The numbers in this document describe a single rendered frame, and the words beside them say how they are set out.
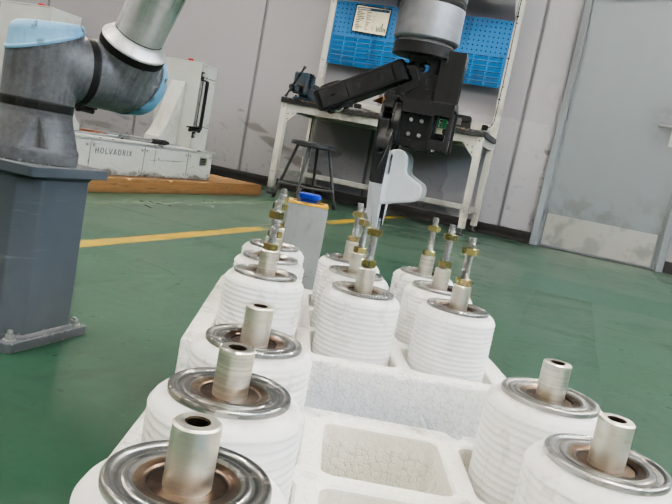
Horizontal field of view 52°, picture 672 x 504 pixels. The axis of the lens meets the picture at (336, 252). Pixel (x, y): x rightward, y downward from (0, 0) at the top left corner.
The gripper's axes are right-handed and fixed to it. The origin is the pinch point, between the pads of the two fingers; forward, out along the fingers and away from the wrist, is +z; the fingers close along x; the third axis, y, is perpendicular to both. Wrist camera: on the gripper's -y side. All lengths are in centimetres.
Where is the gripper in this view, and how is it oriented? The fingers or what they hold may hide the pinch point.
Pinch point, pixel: (372, 214)
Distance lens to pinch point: 82.8
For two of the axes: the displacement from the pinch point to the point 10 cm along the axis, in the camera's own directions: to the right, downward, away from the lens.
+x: 2.3, -0.9, 9.7
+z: -1.9, 9.7, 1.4
